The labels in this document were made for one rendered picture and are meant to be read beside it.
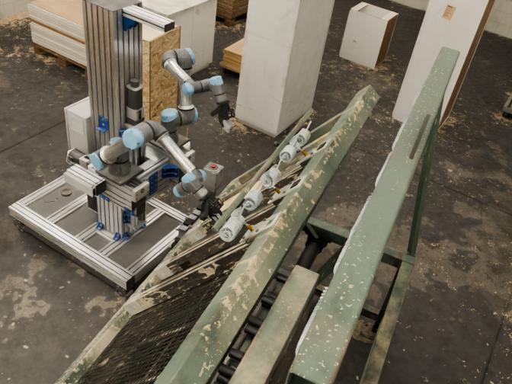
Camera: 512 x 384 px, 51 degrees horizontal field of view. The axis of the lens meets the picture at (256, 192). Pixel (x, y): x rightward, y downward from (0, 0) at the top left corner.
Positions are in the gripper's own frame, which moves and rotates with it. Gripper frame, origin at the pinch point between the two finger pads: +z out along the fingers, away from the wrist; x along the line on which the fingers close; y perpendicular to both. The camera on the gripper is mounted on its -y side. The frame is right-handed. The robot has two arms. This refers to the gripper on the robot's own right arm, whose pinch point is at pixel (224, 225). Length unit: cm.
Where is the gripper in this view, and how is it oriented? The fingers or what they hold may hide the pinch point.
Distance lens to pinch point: 301.3
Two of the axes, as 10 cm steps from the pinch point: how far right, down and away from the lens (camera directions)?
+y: 4.2, -5.2, 7.4
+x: -6.6, 3.8, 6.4
